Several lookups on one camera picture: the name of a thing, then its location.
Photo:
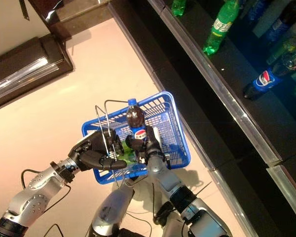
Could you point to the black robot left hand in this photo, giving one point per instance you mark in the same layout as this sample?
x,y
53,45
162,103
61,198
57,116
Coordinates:
x,y
93,148

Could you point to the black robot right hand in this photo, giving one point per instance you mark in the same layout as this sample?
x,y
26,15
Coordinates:
x,y
153,145

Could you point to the blue plastic shopping basket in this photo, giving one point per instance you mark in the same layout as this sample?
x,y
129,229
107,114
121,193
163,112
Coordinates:
x,y
177,138

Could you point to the Pepsi cola bottle blue cap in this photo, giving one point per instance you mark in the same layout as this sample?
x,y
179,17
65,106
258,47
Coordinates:
x,y
278,24
135,118
264,80
256,8

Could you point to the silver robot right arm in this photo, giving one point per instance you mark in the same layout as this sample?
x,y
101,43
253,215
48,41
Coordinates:
x,y
167,180

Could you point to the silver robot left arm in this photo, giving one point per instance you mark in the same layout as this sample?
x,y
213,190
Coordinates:
x,y
29,197

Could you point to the black shelf board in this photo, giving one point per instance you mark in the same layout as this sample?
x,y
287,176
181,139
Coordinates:
x,y
207,118
236,86

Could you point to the silver robot right leg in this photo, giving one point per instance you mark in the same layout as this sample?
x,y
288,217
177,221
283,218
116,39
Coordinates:
x,y
172,222

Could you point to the dark low display base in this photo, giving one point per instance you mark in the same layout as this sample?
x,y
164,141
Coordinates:
x,y
27,54

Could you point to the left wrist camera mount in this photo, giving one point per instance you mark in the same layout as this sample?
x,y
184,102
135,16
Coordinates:
x,y
62,171

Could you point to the clear plastic price rail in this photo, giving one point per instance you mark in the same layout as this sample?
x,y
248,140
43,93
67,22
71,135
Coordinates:
x,y
240,112
227,195
27,79

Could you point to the black metal bracket bar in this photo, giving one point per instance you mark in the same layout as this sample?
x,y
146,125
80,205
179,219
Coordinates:
x,y
24,10

